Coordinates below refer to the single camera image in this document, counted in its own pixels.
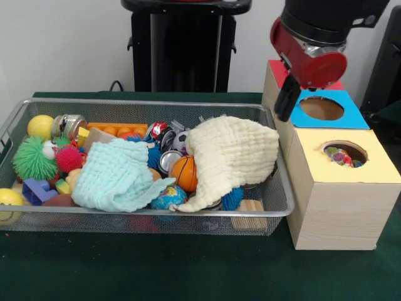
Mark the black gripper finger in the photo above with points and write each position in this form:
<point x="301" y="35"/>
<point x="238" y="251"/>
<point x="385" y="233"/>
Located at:
<point x="287" y="99"/>

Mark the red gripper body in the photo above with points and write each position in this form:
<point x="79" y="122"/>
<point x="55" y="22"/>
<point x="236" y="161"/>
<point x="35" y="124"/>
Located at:
<point x="310" y="59"/>

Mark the cream waffle cloth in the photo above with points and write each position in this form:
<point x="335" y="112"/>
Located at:
<point x="230" y="153"/>

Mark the multicoloured patterned cloth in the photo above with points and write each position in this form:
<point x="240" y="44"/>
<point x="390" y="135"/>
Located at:
<point x="341" y="157"/>

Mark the mint waffle cloth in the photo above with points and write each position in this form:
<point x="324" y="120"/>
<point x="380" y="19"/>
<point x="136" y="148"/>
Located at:
<point x="118" y="179"/>

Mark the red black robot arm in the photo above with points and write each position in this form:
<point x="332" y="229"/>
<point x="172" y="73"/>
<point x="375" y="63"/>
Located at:
<point x="332" y="19"/>

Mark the wooden box with three holes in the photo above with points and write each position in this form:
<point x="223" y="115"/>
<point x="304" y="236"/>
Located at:
<point x="338" y="207"/>

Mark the shallow clear mesh bin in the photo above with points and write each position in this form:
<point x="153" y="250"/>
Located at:
<point x="125" y="222"/>

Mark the blue spiky ball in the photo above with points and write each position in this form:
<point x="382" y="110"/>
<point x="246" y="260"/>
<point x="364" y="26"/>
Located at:
<point x="232" y="197"/>

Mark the small soccer ball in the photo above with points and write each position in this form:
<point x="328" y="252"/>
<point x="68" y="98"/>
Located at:
<point x="180" y="141"/>

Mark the orange toy basketball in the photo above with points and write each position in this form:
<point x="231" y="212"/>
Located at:
<point x="182" y="174"/>

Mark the blue globe ball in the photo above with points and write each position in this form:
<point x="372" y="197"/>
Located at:
<point x="171" y="197"/>

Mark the orange toy brick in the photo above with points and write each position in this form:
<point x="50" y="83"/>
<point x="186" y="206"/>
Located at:
<point x="114" y="130"/>

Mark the crushed silver drink can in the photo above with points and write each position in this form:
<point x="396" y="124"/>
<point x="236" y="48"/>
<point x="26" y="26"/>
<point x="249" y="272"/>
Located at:
<point x="71" y="123"/>

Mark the red spiky ball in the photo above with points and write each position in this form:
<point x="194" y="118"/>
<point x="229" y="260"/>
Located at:
<point x="69" y="158"/>

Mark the yellow ball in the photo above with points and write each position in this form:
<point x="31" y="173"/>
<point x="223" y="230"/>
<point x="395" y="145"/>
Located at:
<point x="39" y="126"/>
<point x="8" y="200"/>

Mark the green spiky ball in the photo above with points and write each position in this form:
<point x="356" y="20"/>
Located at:
<point x="31" y="160"/>

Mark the purple toy block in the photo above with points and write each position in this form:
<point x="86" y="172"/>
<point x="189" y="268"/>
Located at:
<point x="36" y="191"/>

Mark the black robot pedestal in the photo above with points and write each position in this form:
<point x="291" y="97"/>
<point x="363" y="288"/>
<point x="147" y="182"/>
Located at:
<point x="182" y="50"/>

